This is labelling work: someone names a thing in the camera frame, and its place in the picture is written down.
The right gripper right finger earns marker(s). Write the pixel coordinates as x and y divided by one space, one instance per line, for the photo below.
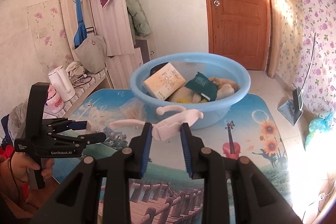
256 200

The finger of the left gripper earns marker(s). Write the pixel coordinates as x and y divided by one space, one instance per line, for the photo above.
64 124
80 140

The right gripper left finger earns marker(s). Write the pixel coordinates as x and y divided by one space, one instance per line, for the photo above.
76 199

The grey snack wrapper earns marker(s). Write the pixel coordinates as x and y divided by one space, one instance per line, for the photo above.
114 140

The cotton swabs plastic bag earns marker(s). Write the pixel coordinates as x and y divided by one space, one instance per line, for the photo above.
134 109

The white plastic hook hanger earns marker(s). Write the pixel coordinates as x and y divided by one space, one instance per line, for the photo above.
171 126

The person's left hand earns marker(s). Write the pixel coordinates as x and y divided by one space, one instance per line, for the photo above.
20 162

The pink cup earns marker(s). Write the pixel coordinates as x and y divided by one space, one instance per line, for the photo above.
54 100

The white electric kettle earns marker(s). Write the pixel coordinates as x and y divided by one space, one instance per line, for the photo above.
61 83

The grey tote bag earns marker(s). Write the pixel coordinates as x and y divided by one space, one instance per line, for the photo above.
91 51

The metal dustpan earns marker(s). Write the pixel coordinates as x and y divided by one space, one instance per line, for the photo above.
292 109

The Face tissue pack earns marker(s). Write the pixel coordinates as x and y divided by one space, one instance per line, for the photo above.
164 82

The beige plush toy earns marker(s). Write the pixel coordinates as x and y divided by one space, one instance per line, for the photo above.
226 88

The yellow mesh cloth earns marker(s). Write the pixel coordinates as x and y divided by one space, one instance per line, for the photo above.
186 101

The dark green sachet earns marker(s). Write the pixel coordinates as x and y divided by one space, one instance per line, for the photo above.
201 85

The teal plastic bag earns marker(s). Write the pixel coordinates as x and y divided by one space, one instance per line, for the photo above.
318 126

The white wooden wardrobe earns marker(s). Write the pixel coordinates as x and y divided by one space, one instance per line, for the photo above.
124 54

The green puffer jacket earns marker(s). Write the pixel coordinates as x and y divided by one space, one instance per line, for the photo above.
139 24

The brown wooden door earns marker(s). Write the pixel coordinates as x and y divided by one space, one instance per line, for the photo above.
240 29

